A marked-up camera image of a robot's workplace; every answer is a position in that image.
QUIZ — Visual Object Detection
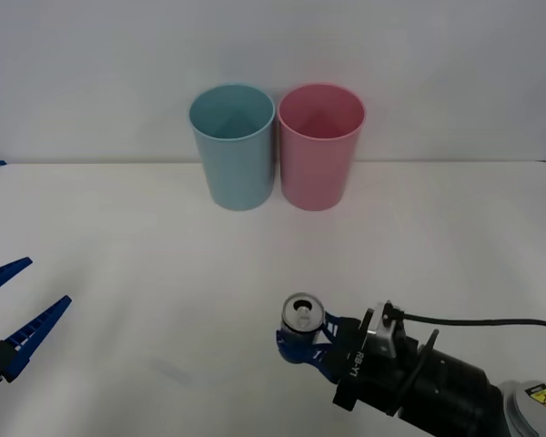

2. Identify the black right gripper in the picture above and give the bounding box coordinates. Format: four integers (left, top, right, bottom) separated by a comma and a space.
275, 309, 428, 416

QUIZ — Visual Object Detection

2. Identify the silver drink can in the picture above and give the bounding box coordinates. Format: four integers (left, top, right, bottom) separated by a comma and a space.
279, 291, 327, 348

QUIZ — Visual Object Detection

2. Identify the pink plastic bin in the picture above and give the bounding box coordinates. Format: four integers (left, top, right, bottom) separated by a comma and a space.
276, 83, 367, 212

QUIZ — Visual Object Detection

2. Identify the pale blue plastic bin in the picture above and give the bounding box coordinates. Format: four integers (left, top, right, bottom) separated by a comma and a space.
187, 83, 276, 212

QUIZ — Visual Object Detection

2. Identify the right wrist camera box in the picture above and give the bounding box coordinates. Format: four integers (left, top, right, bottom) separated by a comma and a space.
369, 300, 410, 363

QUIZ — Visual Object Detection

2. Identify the black camera cable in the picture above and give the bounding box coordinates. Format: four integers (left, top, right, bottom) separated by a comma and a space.
389, 305, 546, 333

